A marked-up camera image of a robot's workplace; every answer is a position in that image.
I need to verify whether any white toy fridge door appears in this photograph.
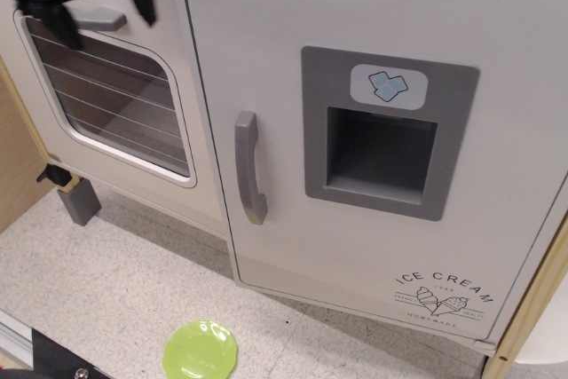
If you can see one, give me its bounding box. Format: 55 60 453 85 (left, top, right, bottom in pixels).
187 0 567 345

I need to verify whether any grey fridge door handle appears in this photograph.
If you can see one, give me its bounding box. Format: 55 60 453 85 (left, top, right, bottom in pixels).
234 111 268 225

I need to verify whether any green plastic plate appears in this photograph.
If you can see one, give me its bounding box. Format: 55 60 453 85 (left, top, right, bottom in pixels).
162 320 238 379

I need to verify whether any wooden side panel left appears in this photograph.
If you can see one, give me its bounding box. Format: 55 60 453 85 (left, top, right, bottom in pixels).
1 64 53 231

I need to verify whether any grey oven door handle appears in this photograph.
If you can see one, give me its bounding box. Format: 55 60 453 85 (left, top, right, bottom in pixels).
70 7 127 32

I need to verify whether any grey ice dispenser recess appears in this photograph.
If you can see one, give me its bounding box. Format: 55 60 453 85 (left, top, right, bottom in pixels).
301 46 480 221

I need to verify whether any wooden frame post right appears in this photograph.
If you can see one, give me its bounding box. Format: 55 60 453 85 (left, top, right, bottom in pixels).
481 214 567 378

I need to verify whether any white toy oven door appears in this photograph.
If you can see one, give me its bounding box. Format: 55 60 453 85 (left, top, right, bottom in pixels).
1 0 227 238

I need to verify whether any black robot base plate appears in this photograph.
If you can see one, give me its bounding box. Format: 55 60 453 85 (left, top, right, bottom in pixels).
0 328 112 379

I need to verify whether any black clamp knob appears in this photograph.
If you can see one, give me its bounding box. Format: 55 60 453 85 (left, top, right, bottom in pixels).
36 164 72 187

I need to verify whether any grey kitchen leg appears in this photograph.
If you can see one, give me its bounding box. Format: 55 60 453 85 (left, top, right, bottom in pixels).
57 179 101 226

